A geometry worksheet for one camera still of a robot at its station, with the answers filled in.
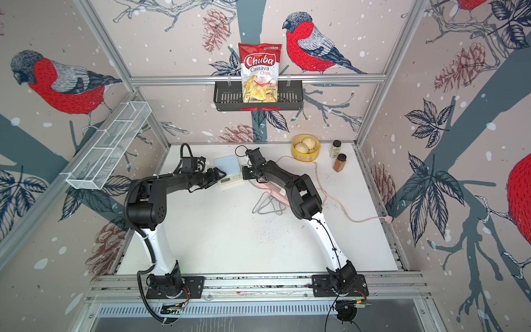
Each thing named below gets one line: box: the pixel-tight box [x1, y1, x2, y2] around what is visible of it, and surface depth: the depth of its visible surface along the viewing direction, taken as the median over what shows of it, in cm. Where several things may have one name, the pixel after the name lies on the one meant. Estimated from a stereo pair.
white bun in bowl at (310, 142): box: [302, 136, 316, 150], surface depth 116 cm
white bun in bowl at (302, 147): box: [295, 142, 309, 154], surface depth 113 cm
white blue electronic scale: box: [213, 154, 244, 189], surface depth 106 cm
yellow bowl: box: [291, 134, 321, 162], surface depth 116 cm
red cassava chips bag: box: [238, 42, 283, 104], surface depth 87 cm
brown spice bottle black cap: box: [332, 153, 348, 173], surface depth 106 cm
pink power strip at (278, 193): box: [255, 181, 291, 207], surface depth 97 cm
